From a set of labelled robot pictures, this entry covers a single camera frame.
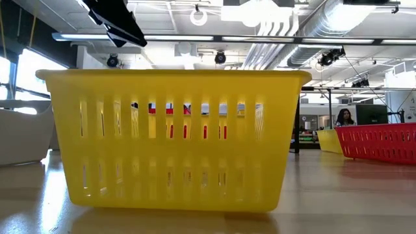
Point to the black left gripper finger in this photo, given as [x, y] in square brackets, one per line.
[117, 40]
[113, 13]

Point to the red plastic slotted basket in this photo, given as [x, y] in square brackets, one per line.
[151, 111]
[390, 127]
[205, 131]

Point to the yellow plastic slotted basket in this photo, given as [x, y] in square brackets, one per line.
[328, 141]
[195, 148]

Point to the white plastic storage bin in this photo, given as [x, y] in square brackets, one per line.
[22, 136]

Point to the white LED light bar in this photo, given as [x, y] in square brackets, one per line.
[399, 41]
[260, 38]
[338, 41]
[178, 37]

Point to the bright window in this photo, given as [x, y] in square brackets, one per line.
[32, 74]

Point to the white ceiling pipe bundle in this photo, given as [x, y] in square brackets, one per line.
[269, 42]

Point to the black ceiling spotlight cluster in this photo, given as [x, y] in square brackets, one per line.
[330, 58]
[360, 83]

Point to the person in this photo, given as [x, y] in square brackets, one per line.
[344, 118]

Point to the black computer monitor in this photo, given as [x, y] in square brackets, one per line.
[370, 114]

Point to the black overhead frame beam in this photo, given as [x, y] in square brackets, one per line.
[217, 38]

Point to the silver ceiling air duct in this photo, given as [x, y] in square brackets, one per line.
[325, 26]

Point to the black table frame rail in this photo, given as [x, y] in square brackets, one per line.
[305, 146]

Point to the black machine frame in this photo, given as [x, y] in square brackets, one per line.
[401, 117]

